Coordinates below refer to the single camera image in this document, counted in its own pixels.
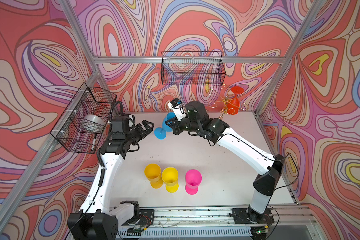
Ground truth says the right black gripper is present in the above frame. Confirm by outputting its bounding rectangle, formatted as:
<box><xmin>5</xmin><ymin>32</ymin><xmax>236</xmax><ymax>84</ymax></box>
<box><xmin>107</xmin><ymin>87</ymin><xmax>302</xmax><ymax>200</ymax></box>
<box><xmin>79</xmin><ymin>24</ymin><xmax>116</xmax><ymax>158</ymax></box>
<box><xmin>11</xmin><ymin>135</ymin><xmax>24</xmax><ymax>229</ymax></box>
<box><xmin>165</xmin><ymin>112</ymin><xmax>201</xmax><ymax>136</ymax></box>

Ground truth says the blue wine glass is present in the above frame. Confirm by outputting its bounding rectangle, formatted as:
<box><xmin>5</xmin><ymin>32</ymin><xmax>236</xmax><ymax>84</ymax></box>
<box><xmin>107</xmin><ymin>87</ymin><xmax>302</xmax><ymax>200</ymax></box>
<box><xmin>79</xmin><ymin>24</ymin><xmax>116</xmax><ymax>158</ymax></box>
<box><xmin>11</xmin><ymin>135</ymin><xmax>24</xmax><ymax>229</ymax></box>
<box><xmin>154</xmin><ymin>113</ymin><xmax>176</xmax><ymax>140</ymax></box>

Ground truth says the yellow wine glass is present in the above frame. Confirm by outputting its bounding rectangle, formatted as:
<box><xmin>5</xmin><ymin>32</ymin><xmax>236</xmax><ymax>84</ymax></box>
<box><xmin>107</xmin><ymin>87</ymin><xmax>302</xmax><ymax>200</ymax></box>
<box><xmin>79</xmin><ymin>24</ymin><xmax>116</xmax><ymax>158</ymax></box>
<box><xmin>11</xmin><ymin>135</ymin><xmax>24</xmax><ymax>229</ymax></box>
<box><xmin>144</xmin><ymin>164</ymin><xmax>164</xmax><ymax>189</ymax></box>
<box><xmin>162</xmin><ymin>167</ymin><xmax>179</xmax><ymax>193</ymax></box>

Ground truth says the magenta wine glass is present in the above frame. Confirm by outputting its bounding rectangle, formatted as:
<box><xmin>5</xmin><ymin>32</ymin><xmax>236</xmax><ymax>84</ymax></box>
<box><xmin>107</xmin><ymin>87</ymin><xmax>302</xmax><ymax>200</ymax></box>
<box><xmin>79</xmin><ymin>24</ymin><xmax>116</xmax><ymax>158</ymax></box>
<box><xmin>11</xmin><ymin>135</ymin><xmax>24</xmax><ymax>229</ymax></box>
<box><xmin>185</xmin><ymin>169</ymin><xmax>202</xmax><ymax>195</ymax></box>

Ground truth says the red wine glass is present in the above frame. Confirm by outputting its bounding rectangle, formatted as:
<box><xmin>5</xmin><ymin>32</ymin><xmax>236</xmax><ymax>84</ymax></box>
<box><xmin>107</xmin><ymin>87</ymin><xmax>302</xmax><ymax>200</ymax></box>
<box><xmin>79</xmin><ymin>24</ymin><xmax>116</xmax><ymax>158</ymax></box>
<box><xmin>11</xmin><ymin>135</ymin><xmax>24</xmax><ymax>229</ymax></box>
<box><xmin>226</xmin><ymin>86</ymin><xmax>244</xmax><ymax>115</ymax></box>

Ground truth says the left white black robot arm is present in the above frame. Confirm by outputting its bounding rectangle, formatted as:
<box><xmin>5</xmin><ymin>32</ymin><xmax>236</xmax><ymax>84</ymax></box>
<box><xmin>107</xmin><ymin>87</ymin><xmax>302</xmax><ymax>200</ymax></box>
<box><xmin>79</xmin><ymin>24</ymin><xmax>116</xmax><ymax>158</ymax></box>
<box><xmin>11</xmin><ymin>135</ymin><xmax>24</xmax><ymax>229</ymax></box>
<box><xmin>65</xmin><ymin>101</ymin><xmax>154</xmax><ymax>240</ymax></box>

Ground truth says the silver tape roll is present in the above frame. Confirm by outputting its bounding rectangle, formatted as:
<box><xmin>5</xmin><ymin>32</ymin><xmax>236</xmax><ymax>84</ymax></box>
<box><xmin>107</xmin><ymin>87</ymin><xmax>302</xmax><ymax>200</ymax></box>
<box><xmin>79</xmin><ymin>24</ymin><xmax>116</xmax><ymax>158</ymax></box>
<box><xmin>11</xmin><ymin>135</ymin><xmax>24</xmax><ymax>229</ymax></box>
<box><xmin>79</xmin><ymin>115</ymin><xmax>106</xmax><ymax>134</ymax></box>

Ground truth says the black marker pen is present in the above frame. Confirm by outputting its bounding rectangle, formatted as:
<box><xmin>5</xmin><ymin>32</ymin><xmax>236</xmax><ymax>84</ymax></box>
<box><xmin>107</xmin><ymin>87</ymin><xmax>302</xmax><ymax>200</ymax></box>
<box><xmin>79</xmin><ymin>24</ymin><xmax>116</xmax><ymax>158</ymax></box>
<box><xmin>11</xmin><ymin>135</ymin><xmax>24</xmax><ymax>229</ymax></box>
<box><xmin>91</xmin><ymin>134</ymin><xmax>97</xmax><ymax>151</ymax></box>

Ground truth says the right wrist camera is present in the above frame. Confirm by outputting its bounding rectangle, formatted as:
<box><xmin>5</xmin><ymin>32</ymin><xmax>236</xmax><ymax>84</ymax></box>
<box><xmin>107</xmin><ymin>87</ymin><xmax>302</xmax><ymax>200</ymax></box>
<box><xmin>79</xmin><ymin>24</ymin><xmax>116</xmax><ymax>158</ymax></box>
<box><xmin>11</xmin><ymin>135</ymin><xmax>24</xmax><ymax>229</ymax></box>
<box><xmin>168</xmin><ymin>98</ymin><xmax>186</xmax><ymax>122</ymax></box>

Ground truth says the gold wire glass rack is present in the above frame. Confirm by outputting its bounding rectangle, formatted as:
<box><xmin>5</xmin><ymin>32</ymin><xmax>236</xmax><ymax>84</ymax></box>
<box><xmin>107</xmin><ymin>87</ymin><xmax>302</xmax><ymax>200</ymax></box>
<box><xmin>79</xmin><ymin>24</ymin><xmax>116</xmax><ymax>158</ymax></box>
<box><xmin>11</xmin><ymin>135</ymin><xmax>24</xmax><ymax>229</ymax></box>
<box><xmin>207</xmin><ymin>90</ymin><xmax>249</xmax><ymax>120</ymax></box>

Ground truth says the black wire basket back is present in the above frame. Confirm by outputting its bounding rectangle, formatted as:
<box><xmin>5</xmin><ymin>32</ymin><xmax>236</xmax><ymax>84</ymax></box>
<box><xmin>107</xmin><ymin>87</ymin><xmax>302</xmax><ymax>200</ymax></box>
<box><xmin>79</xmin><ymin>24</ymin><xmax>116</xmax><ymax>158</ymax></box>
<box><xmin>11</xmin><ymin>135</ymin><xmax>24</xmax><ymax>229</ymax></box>
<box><xmin>161</xmin><ymin>50</ymin><xmax>226</xmax><ymax>86</ymax></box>

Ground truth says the black wire basket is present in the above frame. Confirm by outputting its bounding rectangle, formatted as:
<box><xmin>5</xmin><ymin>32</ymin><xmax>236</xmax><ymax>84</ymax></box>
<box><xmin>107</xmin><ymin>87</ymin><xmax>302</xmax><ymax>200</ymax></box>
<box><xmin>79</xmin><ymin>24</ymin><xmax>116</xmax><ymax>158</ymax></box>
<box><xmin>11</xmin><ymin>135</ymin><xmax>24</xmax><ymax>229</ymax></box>
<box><xmin>161</xmin><ymin>50</ymin><xmax>226</xmax><ymax>86</ymax></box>
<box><xmin>50</xmin><ymin>83</ymin><xmax>117</xmax><ymax>154</ymax></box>

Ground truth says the black wire basket left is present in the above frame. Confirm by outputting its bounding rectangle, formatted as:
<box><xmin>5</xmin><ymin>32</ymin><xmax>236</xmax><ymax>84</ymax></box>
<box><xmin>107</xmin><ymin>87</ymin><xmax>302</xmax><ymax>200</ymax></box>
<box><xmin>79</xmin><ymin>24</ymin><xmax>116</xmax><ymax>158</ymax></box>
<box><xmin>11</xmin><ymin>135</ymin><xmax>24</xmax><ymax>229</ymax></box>
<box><xmin>50</xmin><ymin>83</ymin><xmax>117</xmax><ymax>154</ymax></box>

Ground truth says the aluminium frame rail base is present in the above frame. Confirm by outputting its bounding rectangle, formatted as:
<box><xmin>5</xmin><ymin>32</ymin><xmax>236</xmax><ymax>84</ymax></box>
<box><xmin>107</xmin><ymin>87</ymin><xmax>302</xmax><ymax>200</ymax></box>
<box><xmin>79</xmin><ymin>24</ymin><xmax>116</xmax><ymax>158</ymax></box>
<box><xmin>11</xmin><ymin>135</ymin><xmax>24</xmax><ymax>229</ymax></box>
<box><xmin>114</xmin><ymin>205</ymin><xmax>325</xmax><ymax>240</ymax></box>

